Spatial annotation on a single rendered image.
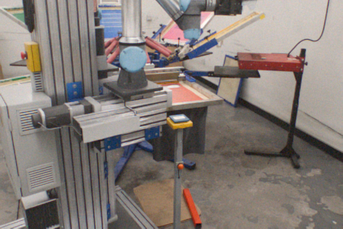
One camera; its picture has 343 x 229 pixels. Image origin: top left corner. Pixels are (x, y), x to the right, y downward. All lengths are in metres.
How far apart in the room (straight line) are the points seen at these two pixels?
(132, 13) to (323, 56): 2.85
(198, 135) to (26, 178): 1.26
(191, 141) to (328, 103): 1.95
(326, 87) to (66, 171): 2.96
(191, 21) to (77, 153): 0.89
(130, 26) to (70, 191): 0.95
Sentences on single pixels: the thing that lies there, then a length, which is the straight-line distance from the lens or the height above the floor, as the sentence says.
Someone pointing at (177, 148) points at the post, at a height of 0.77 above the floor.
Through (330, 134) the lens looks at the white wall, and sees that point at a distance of 3.92.
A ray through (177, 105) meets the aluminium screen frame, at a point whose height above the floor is 0.98.
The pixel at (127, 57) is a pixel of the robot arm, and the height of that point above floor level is 1.44.
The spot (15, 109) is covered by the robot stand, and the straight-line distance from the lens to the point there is 1.52.
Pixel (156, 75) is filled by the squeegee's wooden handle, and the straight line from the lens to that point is 2.64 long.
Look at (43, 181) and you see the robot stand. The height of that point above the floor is 0.82.
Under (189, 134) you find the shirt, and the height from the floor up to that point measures 0.70.
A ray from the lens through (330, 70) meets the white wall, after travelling 3.81.
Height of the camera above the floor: 1.69
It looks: 18 degrees down
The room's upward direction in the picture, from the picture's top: 1 degrees clockwise
